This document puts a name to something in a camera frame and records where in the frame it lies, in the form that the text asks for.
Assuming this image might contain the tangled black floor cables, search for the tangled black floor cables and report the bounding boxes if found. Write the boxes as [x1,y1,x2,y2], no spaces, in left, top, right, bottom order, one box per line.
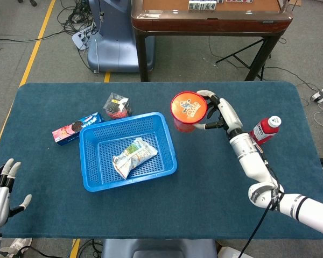
[56,0,97,35]

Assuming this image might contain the clear box with red contents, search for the clear box with red contents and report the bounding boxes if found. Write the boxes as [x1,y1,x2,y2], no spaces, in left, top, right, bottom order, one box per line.
[102,92,133,120]

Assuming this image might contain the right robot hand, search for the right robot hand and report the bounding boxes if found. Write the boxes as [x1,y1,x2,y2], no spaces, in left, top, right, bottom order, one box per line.
[194,90,243,134]

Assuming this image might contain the white power strip with plugs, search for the white power strip with plugs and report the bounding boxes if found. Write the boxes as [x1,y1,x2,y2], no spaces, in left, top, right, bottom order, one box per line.
[71,26,96,51]

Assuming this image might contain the brown mahjong table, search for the brown mahjong table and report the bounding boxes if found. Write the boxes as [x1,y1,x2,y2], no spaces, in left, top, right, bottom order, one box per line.
[131,0,294,82]

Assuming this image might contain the blue grey robot torso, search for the blue grey robot torso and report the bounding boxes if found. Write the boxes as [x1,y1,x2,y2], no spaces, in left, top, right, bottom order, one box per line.
[101,238,219,258]

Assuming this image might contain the blue pink cookie box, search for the blue pink cookie box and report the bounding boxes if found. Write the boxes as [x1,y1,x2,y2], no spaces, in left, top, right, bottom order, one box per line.
[52,112,105,147]

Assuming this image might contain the orange lidded noodle cup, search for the orange lidded noodle cup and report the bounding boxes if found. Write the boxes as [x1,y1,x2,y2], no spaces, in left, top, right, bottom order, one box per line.
[170,91,208,133]

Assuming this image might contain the row of mahjong tiles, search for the row of mahjong tiles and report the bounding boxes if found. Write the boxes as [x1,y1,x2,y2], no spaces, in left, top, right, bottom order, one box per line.
[188,0,217,11]

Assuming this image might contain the teal felt table mat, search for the teal felt table mat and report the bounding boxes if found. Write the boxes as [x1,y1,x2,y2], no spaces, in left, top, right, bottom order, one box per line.
[0,82,323,240]

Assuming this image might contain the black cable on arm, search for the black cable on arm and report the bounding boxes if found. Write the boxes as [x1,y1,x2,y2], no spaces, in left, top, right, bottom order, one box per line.
[238,150,285,258]

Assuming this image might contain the white sneaker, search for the white sneaker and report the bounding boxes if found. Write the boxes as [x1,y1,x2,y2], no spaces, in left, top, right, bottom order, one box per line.
[1,238,33,256]

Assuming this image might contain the red bottle with white cap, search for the red bottle with white cap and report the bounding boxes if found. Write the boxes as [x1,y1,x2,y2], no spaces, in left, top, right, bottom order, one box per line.
[249,116,282,147]

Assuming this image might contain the white snack bag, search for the white snack bag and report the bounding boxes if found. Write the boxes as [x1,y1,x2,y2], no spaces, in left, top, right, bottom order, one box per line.
[112,137,159,180]

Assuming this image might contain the blue grey machine base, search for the blue grey machine base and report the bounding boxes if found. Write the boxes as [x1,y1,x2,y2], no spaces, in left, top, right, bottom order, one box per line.
[87,0,156,73]

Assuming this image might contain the blue plastic basket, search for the blue plastic basket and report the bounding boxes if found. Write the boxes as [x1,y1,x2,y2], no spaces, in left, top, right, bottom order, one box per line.
[79,111,178,193]

